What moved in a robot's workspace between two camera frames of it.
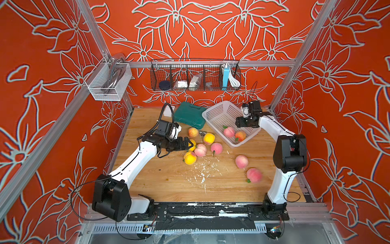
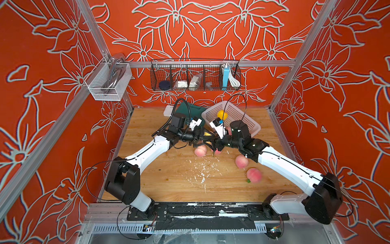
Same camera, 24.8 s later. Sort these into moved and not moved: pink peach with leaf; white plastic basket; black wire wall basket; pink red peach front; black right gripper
Moved: black right gripper
Not moved: white plastic basket; pink red peach front; black wire wall basket; pink peach with leaf
